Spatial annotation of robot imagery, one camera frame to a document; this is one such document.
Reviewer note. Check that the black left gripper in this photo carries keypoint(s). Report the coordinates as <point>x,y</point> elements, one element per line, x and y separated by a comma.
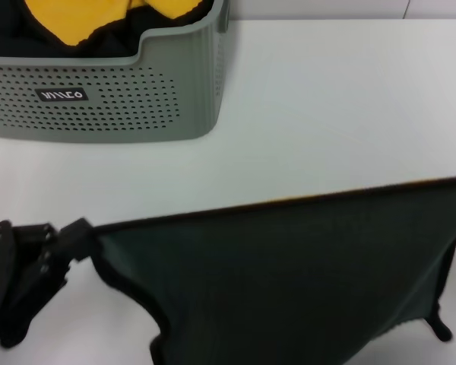
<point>2,285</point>

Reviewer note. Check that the yellow towel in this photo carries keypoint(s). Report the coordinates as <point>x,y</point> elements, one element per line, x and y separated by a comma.
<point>76,19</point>

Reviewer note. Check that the grey perforated storage box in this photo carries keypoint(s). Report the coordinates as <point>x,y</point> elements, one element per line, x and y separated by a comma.
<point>99,114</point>

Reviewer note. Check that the dark green towel black trim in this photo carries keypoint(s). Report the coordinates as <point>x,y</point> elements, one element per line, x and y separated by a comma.
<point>289,273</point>

